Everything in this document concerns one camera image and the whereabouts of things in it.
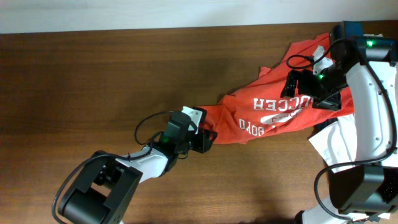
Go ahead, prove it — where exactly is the white graphic t-shirt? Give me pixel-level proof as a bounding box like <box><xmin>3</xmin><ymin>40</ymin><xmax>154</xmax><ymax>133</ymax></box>
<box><xmin>308</xmin><ymin>113</ymin><xmax>392</xmax><ymax>220</ymax></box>

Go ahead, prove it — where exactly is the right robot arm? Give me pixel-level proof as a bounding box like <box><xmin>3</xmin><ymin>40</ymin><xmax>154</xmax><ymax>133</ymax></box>
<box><xmin>281</xmin><ymin>21</ymin><xmax>397</xmax><ymax>223</ymax></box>

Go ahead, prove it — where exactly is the right black camera cable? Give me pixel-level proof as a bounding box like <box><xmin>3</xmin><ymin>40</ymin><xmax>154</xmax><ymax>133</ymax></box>
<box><xmin>285</xmin><ymin>37</ymin><xmax>398</xmax><ymax>222</ymax></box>

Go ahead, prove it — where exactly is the left black camera cable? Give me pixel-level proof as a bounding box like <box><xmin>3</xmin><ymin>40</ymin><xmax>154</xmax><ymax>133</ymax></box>
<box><xmin>52</xmin><ymin>111</ymin><xmax>198</xmax><ymax>224</ymax></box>

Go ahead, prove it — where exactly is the navy blue garment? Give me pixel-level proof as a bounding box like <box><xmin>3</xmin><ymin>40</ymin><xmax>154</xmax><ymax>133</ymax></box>
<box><xmin>315</xmin><ymin>118</ymin><xmax>338</xmax><ymax>131</ymax></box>

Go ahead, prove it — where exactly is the red soccer t-shirt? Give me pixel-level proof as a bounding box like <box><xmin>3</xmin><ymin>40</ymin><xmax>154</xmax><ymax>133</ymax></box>
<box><xmin>203</xmin><ymin>33</ymin><xmax>354</xmax><ymax>144</ymax></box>

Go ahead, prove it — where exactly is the black camera cable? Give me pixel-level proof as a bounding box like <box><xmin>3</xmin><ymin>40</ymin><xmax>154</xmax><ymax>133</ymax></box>
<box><xmin>52</xmin><ymin>111</ymin><xmax>198</xmax><ymax>224</ymax></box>
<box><xmin>285</xmin><ymin>37</ymin><xmax>398</xmax><ymax>222</ymax></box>

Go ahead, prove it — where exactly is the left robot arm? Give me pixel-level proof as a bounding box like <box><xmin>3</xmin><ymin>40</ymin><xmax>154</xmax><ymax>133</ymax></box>
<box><xmin>51</xmin><ymin>106</ymin><xmax>218</xmax><ymax>224</ymax></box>

